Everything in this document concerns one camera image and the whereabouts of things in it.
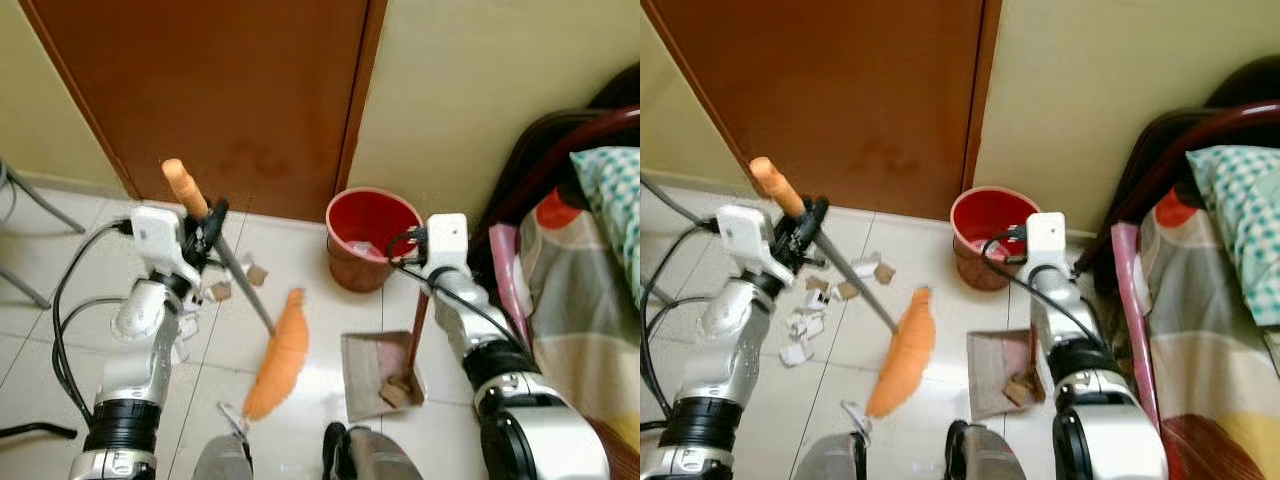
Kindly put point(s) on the silver left robot leg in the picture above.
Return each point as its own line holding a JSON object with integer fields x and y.
{"x": 830, "y": 455}
{"x": 220, "y": 455}

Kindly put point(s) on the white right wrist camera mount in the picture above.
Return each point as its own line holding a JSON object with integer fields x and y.
{"x": 1046, "y": 240}
{"x": 447, "y": 245}

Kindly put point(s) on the pink mattress edge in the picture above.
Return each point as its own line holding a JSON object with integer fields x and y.
{"x": 1130, "y": 300}
{"x": 508, "y": 270}

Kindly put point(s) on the teal checkered pillow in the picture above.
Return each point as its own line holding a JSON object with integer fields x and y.
{"x": 612, "y": 200}
{"x": 1245, "y": 220}

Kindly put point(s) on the silver robot leg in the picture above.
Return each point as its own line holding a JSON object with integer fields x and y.
{"x": 830, "y": 455}
{"x": 995, "y": 455}
{"x": 375, "y": 455}
{"x": 220, "y": 455}

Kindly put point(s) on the grey metal chair legs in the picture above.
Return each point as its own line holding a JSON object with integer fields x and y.
{"x": 675, "y": 200}
{"x": 45, "y": 208}

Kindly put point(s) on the orange broom with metal shaft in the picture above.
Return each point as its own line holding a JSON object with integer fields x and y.
{"x": 905, "y": 355}
{"x": 280, "y": 360}

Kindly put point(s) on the white crumpled paper scrap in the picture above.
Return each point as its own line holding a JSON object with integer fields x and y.
{"x": 803, "y": 335}
{"x": 186, "y": 338}

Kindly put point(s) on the red plastic bucket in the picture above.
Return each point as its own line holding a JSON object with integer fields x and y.
{"x": 975, "y": 270}
{"x": 352, "y": 268}

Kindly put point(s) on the brown cardboard scrap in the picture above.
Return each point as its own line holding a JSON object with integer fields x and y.
{"x": 848, "y": 291}
{"x": 397, "y": 392}
{"x": 257, "y": 275}
{"x": 817, "y": 284}
{"x": 220, "y": 292}
{"x": 885, "y": 272}
{"x": 1022, "y": 390}

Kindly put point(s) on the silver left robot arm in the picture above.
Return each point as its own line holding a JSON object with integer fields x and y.
{"x": 135, "y": 370}
{"x": 715, "y": 370}

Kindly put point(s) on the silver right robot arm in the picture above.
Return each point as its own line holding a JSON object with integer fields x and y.
{"x": 1100, "y": 410}
{"x": 520, "y": 400}

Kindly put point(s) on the dark wooden bed frame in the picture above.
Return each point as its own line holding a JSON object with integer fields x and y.
{"x": 1165, "y": 130}
{"x": 545, "y": 135}

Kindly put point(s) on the white paper in bucket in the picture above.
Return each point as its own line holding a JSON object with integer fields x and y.
{"x": 368, "y": 252}
{"x": 975, "y": 245}

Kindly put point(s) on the silver right robot leg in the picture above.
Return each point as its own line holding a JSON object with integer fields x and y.
{"x": 995, "y": 455}
{"x": 375, "y": 455}

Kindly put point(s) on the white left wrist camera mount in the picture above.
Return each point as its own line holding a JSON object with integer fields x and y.
{"x": 158, "y": 238}
{"x": 745, "y": 238}

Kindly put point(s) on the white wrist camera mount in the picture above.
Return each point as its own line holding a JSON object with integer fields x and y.
{"x": 158, "y": 238}
{"x": 447, "y": 245}
{"x": 745, "y": 238}
{"x": 1046, "y": 240}

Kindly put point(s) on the colourful patterned bedsheet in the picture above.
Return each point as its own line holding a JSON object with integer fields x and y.
{"x": 585, "y": 340}
{"x": 1210, "y": 370}

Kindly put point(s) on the brown wooden door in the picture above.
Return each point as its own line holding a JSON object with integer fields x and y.
{"x": 220, "y": 80}
{"x": 840, "y": 80}

